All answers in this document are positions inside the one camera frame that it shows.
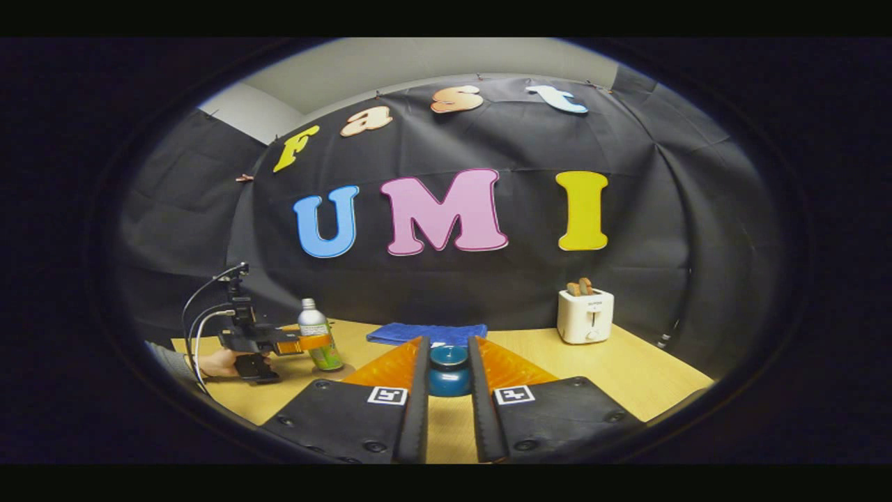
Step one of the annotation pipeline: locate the blue teacup lid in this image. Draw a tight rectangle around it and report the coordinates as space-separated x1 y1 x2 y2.
429 345 470 371

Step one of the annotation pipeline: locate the silver water bottle green label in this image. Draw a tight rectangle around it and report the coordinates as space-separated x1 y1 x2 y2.
298 298 345 372

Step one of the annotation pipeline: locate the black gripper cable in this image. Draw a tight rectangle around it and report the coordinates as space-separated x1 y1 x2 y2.
181 265 245 377

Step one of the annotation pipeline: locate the blue folded cloth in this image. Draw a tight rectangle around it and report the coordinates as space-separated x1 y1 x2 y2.
366 322 489 349

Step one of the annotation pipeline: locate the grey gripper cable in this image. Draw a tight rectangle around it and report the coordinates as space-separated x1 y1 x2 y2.
192 309 238 391

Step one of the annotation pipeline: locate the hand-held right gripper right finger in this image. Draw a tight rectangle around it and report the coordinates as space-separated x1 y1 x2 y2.
467 336 645 464

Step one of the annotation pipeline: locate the black backdrop cloth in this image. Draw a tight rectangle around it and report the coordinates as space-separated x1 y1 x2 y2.
115 66 781 381

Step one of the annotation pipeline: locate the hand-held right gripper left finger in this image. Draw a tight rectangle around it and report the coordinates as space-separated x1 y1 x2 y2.
259 336 431 464

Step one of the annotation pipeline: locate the thin black cable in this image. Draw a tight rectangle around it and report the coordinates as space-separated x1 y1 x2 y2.
655 267 693 349

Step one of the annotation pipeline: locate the white toaster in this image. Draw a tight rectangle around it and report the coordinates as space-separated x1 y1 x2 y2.
557 288 615 345

